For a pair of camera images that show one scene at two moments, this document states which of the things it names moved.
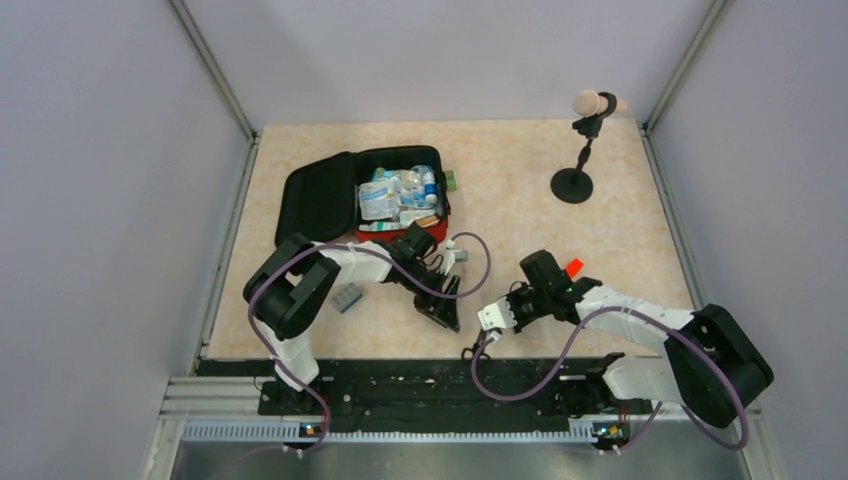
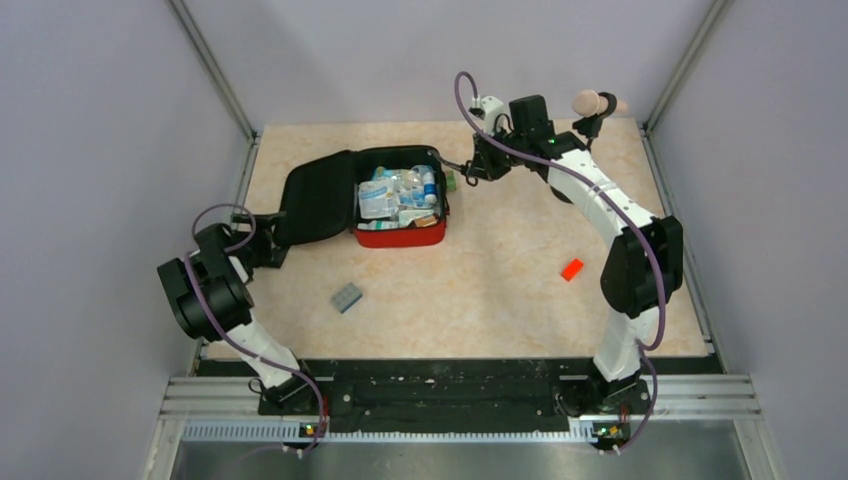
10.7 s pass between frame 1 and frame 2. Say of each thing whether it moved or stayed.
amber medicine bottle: stayed
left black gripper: moved
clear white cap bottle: stayed
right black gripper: moved
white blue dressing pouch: stayed
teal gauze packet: stayed
